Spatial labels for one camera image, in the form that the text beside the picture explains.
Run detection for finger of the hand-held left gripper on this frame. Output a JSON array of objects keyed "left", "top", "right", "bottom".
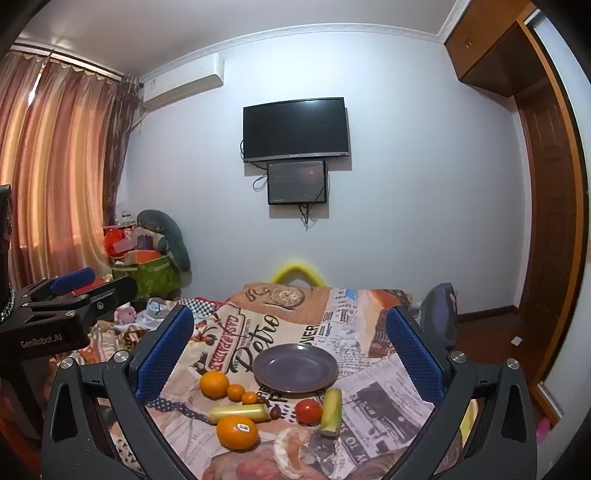
[
  {"left": 18, "top": 277, "right": 139, "bottom": 326},
  {"left": 16, "top": 268, "right": 96, "bottom": 303}
]

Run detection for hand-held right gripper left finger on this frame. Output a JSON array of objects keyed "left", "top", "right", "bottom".
[{"left": 41, "top": 305, "right": 204, "bottom": 480}]

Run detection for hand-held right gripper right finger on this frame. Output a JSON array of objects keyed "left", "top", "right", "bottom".
[{"left": 385, "top": 305, "right": 539, "bottom": 480}]

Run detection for large plain orange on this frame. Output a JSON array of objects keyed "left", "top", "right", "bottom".
[{"left": 199, "top": 371, "right": 230, "bottom": 400}]

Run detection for yellow corn cob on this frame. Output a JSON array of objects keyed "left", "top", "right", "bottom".
[{"left": 209, "top": 403, "right": 271, "bottom": 422}]

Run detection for yellow-green sugarcane piece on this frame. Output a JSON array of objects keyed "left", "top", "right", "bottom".
[{"left": 320, "top": 388, "right": 343, "bottom": 437}]

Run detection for large orange with sticker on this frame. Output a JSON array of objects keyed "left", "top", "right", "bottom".
[{"left": 216, "top": 415, "right": 259, "bottom": 450}]

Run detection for purple plate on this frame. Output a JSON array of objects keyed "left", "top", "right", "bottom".
[{"left": 252, "top": 343, "right": 339, "bottom": 394}]

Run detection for red tomato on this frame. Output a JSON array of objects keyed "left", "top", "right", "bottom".
[{"left": 295, "top": 399, "right": 322, "bottom": 424}]

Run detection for peeled citrus fruit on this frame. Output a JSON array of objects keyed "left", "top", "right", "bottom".
[{"left": 273, "top": 427, "right": 312, "bottom": 479}]

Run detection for dark blue chair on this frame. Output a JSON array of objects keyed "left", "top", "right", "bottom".
[{"left": 417, "top": 282, "right": 459, "bottom": 354}]

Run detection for orange flat box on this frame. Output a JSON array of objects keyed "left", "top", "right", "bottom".
[{"left": 124, "top": 249, "right": 163, "bottom": 267}]

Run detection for red gift boxes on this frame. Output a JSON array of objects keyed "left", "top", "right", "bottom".
[{"left": 103, "top": 225, "right": 137, "bottom": 257}]

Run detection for printed newspaper-pattern tablecloth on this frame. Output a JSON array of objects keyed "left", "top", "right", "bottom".
[{"left": 74, "top": 284, "right": 481, "bottom": 480}]

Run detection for orange curtain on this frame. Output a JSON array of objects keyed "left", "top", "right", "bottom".
[{"left": 0, "top": 41, "right": 122, "bottom": 296}]

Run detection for yellow chair back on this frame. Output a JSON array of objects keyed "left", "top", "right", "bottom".
[{"left": 270, "top": 261, "right": 327, "bottom": 288}]

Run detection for brown patterned curtain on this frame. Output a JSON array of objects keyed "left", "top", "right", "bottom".
[{"left": 104, "top": 74, "right": 141, "bottom": 227}]

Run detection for wooden door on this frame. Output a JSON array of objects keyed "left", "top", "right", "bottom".
[{"left": 512, "top": 85, "right": 583, "bottom": 374}]

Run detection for white air conditioner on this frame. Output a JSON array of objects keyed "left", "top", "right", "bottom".
[{"left": 140, "top": 52, "right": 225, "bottom": 110}]

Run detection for wooden overhead cabinet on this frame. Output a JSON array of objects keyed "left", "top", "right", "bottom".
[{"left": 443, "top": 9, "right": 539, "bottom": 99}]

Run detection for small black wall monitor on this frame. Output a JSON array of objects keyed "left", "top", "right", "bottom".
[{"left": 267, "top": 158, "right": 328, "bottom": 206}]

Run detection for black wall television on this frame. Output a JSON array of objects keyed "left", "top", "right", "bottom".
[{"left": 243, "top": 97, "right": 350, "bottom": 164}]

